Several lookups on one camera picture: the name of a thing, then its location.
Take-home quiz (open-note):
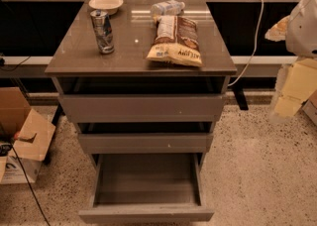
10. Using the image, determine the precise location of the black cable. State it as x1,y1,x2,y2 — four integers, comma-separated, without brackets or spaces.
0,142,53,226

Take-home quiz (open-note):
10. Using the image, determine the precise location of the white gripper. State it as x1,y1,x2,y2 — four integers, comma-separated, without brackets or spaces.
264,0,317,123

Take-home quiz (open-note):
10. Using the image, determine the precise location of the cardboard box at right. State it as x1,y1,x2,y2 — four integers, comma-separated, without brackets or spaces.
303,90,317,126

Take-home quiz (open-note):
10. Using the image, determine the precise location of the silver blue redbull can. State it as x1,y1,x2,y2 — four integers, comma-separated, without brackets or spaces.
90,10,114,55

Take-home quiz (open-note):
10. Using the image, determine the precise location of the white cable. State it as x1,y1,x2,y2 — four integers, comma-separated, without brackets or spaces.
227,0,265,88

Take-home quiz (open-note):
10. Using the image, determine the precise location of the brown yellow chip bag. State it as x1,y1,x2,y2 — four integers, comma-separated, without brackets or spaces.
147,15,202,67

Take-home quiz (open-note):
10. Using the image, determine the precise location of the white paper bowl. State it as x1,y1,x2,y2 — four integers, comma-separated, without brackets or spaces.
89,0,124,15

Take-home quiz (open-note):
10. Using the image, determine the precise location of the grey middle drawer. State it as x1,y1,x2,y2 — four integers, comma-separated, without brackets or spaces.
78,133,213,154

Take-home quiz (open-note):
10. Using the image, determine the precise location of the grey open bottom drawer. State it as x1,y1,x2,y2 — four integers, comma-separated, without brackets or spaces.
79,154,213,224

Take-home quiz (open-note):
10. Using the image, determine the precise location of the grey top drawer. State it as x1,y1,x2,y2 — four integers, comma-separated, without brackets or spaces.
59,95,224,123

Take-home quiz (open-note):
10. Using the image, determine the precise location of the open cardboard box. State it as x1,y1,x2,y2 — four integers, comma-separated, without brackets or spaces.
0,87,55,184

